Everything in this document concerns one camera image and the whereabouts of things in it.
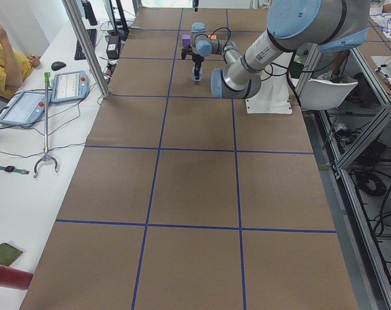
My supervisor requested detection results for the light blue foam block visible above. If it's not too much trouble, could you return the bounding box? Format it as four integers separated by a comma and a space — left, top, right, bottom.
191, 71, 202, 82

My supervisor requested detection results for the green strap wristwatch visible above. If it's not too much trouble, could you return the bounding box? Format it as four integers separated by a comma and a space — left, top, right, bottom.
0, 165, 30, 175

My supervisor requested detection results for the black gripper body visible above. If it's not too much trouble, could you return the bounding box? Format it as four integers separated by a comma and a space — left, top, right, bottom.
181, 45, 205, 67

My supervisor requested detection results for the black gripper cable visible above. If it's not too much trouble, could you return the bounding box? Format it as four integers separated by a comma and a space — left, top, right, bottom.
209, 26, 239, 49

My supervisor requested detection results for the red water bottle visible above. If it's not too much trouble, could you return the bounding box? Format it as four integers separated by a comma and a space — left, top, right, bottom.
0, 265, 34, 290

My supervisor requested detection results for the near blue teach pendant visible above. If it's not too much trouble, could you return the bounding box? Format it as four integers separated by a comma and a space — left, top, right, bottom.
0, 91, 46, 127

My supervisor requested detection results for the person in yellow shirt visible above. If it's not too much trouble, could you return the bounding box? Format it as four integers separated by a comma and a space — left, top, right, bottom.
0, 23, 40, 99

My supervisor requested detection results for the black computer mouse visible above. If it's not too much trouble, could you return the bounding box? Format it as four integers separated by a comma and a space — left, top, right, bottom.
51, 61, 66, 71

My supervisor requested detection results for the purple foam block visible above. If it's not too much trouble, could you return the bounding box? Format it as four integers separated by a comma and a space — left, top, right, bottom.
182, 34, 191, 47

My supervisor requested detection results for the blue teach pendant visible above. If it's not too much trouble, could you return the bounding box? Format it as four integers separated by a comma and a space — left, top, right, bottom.
0, 91, 46, 127
50, 70, 89, 103

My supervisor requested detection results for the far blue teach pendant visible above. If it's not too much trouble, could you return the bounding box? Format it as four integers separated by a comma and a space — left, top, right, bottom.
50, 70, 89, 103

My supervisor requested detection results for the white plastic chair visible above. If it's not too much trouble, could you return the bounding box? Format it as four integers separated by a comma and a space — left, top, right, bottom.
299, 79, 358, 110

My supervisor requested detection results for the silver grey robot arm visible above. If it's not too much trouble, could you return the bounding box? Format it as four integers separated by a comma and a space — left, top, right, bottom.
181, 0, 370, 99

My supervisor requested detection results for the silver reacher grabber tool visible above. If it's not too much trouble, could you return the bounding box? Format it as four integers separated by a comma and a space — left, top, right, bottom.
34, 72, 59, 178

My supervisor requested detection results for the black keyboard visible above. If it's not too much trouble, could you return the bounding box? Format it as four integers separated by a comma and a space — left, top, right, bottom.
74, 28, 98, 61

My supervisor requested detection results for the black power adapter box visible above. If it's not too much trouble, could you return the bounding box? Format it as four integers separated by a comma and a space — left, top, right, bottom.
106, 36, 121, 59

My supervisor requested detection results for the aluminium frame post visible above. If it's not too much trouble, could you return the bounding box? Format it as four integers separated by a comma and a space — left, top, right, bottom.
62, 0, 109, 99

